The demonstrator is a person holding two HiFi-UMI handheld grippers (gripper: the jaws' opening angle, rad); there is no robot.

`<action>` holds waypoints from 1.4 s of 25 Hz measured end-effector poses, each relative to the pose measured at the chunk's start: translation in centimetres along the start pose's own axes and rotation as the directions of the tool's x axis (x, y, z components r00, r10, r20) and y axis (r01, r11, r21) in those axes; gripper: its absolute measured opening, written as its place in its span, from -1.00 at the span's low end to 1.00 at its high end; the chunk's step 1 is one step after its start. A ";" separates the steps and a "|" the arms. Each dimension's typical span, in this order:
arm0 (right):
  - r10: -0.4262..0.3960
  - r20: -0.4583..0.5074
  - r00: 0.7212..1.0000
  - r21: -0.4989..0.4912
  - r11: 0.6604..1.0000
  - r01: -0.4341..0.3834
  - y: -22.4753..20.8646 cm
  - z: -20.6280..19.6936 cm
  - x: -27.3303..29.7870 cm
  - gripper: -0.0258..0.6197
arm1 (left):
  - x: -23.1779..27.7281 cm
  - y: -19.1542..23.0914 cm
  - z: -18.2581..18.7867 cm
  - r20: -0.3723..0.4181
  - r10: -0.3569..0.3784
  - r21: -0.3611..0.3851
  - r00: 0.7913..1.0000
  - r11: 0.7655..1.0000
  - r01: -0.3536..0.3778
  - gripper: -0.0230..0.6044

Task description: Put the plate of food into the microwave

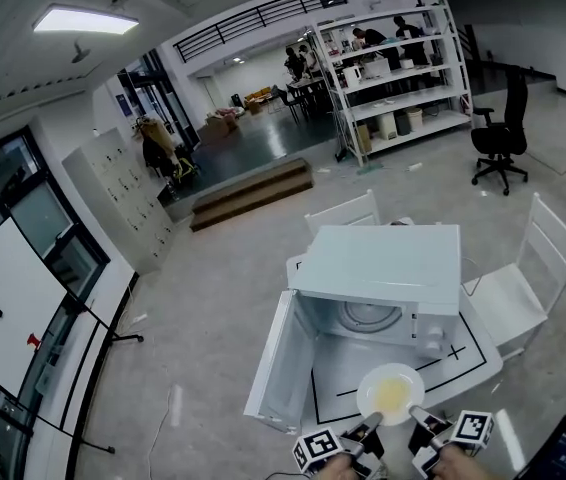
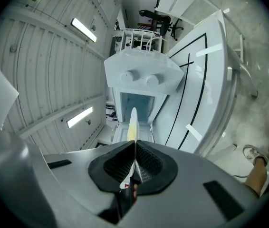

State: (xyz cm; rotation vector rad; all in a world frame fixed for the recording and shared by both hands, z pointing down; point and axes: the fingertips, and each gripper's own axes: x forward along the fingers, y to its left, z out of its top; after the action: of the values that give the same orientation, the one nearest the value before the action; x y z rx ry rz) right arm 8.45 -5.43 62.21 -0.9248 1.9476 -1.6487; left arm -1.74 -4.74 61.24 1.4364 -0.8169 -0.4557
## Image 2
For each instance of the person's right hand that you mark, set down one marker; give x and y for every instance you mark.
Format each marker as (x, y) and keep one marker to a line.
(136, 190)

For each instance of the white and yellow item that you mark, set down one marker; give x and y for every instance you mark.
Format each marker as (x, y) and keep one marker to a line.
(133, 120)

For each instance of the white open shelf unit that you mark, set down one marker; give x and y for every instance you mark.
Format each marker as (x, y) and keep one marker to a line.
(172, 1)

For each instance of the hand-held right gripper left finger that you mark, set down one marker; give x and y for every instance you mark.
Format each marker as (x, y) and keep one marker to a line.
(110, 167)

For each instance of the wooden stool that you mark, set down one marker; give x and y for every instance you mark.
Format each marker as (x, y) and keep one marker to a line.
(146, 24)

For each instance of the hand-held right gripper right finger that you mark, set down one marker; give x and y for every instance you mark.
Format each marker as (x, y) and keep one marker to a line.
(156, 167)

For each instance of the person's left white shoe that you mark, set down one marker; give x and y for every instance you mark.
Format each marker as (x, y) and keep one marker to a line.
(252, 152)

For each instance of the black office chair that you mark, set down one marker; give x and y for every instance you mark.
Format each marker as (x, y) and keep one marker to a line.
(165, 25)

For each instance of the black metal railing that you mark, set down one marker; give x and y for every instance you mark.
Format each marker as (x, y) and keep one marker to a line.
(116, 40)

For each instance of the white table with black lines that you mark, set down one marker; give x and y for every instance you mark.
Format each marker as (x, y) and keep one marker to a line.
(215, 84)

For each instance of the white microwave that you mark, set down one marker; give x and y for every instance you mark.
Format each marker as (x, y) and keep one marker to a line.
(144, 65)

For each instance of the white tape strip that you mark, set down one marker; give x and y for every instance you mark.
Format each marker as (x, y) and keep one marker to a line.
(194, 132)
(209, 50)

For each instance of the person's left leg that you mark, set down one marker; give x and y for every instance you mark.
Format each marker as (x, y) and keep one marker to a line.
(258, 177)

